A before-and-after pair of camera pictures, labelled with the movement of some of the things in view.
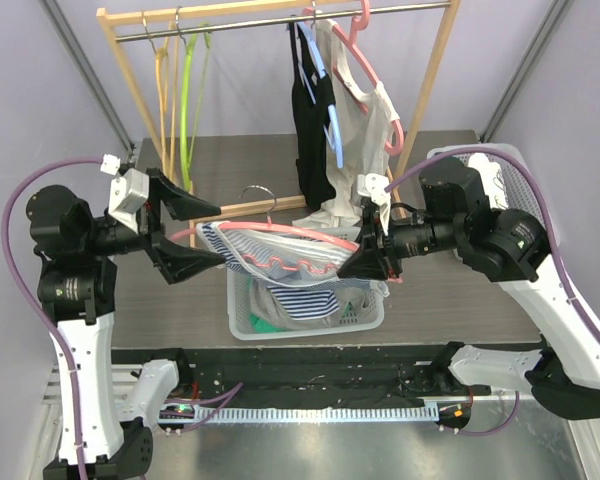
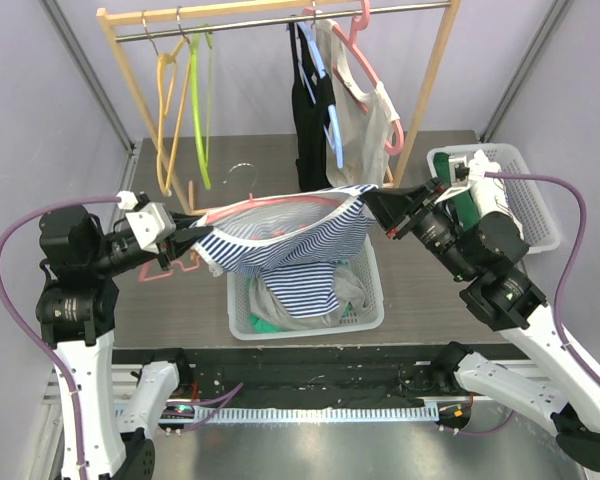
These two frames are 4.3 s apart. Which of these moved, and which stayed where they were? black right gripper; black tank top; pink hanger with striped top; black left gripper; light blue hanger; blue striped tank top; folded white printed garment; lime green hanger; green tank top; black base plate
Moved: lime green hanger; black right gripper; pink hanger with striped top; blue striped tank top; black left gripper
Stayed: black tank top; black base plate; folded white printed garment; green tank top; light blue hanger
